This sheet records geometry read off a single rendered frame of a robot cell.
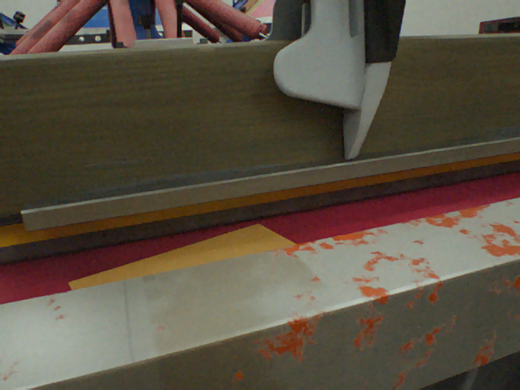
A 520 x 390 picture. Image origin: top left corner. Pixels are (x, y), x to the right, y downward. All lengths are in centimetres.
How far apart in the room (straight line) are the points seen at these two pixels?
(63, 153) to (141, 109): 4
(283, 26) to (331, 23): 5
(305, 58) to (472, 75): 12
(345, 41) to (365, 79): 2
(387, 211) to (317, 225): 5
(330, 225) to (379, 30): 10
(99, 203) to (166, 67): 7
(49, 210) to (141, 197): 4
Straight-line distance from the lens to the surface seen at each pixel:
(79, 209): 21
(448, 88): 29
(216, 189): 21
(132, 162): 21
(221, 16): 135
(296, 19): 27
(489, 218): 17
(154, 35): 148
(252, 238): 23
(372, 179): 28
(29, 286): 22
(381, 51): 22
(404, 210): 27
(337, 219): 25
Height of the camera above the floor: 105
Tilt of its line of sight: 19 degrees down
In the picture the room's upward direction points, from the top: 3 degrees counter-clockwise
